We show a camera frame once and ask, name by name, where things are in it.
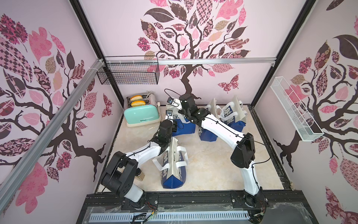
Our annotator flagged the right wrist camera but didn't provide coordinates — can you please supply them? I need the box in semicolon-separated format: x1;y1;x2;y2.
167;97;180;108

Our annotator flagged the aluminium rail left wall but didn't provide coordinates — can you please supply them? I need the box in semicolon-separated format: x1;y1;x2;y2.
1;59;104;212

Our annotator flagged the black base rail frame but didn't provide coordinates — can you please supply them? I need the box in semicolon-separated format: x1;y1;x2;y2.
77;190;317;224

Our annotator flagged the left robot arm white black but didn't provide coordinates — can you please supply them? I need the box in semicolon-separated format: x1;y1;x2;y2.
99;119;174;207

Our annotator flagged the mint green toaster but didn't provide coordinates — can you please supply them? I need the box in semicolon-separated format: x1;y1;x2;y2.
124;91;161;127

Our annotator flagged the aluminium rail back wall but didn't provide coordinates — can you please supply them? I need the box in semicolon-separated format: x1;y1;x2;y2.
106;57;277;65

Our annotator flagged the white slotted cable duct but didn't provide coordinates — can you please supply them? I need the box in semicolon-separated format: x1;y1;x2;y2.
88;211;250;224

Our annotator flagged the aluminium rail wall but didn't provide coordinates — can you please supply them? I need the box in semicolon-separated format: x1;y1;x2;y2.
106;57;277;65
1;59;104;212

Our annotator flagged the takeout bag blue beige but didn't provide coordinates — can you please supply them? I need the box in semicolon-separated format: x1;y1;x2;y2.
219;95;248;132
153;137;189;189
198;97;223;142

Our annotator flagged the black wire basket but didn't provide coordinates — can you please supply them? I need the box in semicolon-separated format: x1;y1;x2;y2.
97;55;160;85

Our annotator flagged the bread slice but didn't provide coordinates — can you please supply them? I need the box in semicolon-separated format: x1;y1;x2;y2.
129;95;143;101
131;100;146;107

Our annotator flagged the rear bread slice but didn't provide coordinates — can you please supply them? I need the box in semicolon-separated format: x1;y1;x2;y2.
129;95;143;101

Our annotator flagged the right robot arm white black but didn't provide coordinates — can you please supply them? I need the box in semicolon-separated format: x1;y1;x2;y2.
171;94;266;208

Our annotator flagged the front bread slice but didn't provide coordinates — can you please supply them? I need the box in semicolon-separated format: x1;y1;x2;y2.
131;100;146;107

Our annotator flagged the white wire shelf basket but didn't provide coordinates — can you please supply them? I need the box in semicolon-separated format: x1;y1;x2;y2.
270;77;324;141

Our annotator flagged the small jar with dark lid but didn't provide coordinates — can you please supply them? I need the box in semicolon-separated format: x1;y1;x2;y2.
135;171;145;181

